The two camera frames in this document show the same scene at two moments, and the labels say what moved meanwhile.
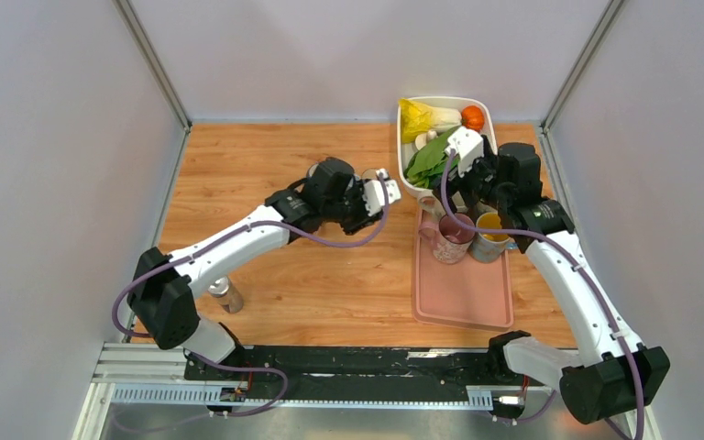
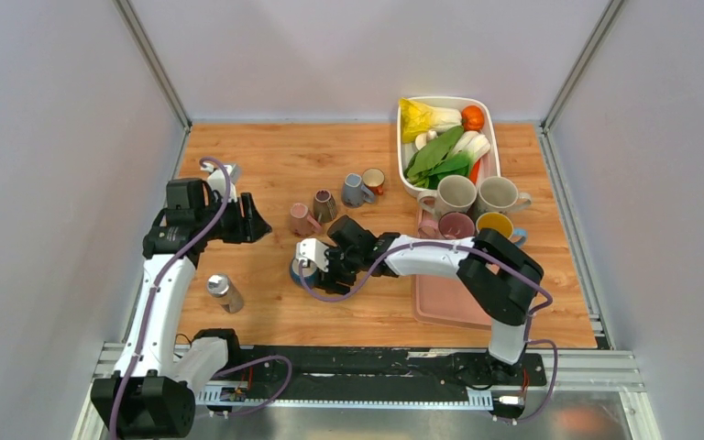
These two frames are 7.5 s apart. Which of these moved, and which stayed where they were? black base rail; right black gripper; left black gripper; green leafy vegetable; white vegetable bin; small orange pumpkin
Moved: left black gripper; right black gripper
Stayed: black base rail; small orange pumpkin; green leafy vegetable; white vegetable bin
